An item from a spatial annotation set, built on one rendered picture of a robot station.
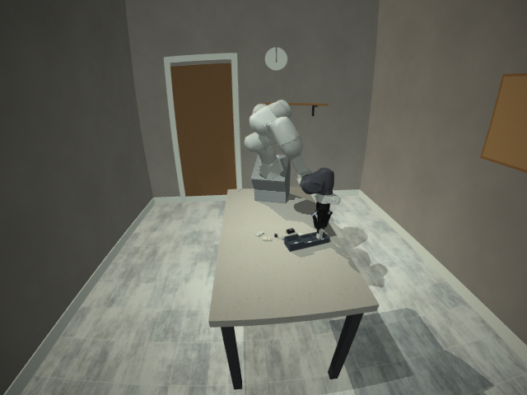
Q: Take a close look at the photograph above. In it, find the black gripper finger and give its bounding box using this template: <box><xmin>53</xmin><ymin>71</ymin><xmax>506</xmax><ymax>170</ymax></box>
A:
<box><xmin>320</xmin><ymin>210</ymin><xmax>333</xmax><ymax>239</ymax></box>
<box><xmin>311</xmin><ymin>212</ymin><xmax>323</xmax><ymax>239</ymax></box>

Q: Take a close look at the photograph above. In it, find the dark grey rack of bins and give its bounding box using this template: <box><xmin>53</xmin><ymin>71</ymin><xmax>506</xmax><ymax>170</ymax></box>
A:
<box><xmin>284</xmin><ymin>232</ymin><xmax>329</xmax><ymax>252</ymax></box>

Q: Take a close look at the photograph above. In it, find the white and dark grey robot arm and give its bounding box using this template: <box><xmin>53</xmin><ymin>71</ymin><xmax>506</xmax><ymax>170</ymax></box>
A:
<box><xmin>245</xmin><ymin>100</ymin><xmax>341</xmax><ymax>205</ymax></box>

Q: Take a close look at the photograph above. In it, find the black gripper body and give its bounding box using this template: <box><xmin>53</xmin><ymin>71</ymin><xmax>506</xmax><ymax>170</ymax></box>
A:
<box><xmin>315</xmin><ymin>202</ymin><xmax>330</xmax><ymax>217</ymax></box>

